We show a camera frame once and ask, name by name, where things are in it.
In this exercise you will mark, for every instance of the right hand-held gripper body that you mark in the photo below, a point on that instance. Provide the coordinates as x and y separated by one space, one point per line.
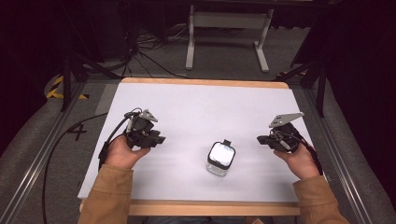
286 137

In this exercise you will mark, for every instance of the aluminium floor rail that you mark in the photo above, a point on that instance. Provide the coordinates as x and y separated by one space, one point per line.
339 155
37 161

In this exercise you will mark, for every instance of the black tripod stand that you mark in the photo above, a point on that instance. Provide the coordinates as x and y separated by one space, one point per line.
320 84
67 77

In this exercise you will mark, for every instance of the person's right hand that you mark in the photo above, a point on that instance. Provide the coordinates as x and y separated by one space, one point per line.
297 163

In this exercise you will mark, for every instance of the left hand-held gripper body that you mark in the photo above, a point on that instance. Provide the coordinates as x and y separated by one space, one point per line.
140 130

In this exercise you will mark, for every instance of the yellow black hazard tape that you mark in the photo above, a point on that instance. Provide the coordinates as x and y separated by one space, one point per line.
54 91

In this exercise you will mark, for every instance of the clear jar with black-rimmed lid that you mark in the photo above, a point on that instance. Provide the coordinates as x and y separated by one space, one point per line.
221 155

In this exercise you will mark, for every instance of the white table sheet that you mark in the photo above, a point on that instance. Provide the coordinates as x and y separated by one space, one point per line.
199 112

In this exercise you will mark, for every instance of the white metal stand frame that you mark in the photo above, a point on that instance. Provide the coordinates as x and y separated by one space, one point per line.
229 20

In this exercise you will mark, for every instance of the person's left hand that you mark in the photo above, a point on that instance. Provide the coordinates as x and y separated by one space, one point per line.
123 155

